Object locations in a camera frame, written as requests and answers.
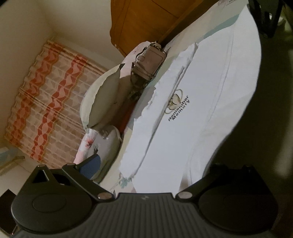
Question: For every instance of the white printed t-shirt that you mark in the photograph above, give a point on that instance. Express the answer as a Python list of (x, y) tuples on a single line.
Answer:
[(194, 114)]

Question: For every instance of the pale green pillow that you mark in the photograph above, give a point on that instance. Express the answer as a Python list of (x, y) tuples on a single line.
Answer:
[(103, 98)]

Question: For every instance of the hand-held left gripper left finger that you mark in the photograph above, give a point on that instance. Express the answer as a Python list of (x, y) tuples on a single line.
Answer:
[(90, 166)]

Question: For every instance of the wooden headboard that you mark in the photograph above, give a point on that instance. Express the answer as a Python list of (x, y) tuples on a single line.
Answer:
[(142, 22)]

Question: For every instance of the pale blue box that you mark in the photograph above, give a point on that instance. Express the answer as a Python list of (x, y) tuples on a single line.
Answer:
[(5, 155)]

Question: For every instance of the patterned orange curtain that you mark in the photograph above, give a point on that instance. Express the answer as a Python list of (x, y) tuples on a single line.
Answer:
[(52, 103)]

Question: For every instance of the grey pillow with hole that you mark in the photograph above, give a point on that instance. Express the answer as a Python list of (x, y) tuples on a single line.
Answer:
[(109, 151)]

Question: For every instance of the red cloth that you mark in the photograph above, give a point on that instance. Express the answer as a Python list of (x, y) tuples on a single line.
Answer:
[(128, 119)]

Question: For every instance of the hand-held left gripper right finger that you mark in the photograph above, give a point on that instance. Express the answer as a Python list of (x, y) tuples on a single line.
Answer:
[(201, 183)]

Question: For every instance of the dark patterned cloth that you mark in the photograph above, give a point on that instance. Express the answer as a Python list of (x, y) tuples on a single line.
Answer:
[(137, 89)]

